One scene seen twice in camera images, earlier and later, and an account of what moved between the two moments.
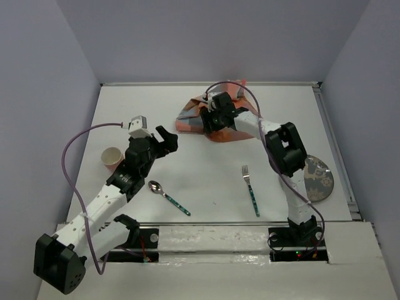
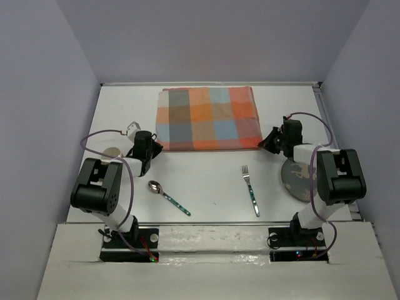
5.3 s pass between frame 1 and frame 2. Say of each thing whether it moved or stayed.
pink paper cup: stayed
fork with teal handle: stayed
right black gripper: moved
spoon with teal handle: stayed
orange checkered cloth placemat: moved
